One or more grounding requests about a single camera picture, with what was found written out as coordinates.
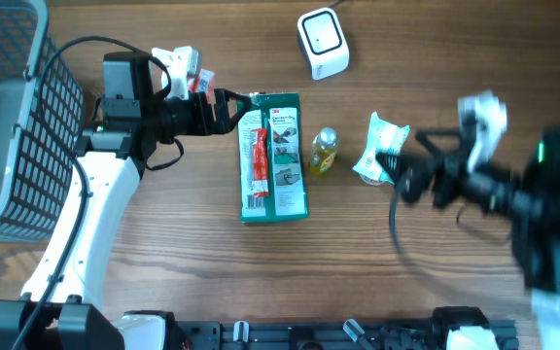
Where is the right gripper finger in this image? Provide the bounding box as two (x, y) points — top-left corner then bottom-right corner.
(415, 128), (469, 156)
(375, 152), (431, 204)

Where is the red snack stick packet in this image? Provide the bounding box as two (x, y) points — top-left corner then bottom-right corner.
(252, 128), (269, 198)

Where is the teal wet wipes pack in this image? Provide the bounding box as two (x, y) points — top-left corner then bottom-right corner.
(353, 112), (410, 183)

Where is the green 3M gloves package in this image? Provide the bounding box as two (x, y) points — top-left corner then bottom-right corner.
(237, 92), (308, 223)

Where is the yellow liquid soap bottle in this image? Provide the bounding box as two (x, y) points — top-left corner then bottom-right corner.
(310, 126), (339, 175)

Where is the green round can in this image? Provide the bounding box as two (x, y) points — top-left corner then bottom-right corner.
(360, 174), (387, 187)

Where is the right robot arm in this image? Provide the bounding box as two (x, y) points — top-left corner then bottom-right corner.
(375, 125), (560, 349)

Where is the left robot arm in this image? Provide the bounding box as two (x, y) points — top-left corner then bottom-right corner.
(0, 51), (252, 349)

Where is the white barcode scanner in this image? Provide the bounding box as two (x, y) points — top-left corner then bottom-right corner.
(297, 7), (350, 81)

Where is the grey plastic mesh basket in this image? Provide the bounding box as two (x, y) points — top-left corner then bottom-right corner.
(0, 1), (86, 242)

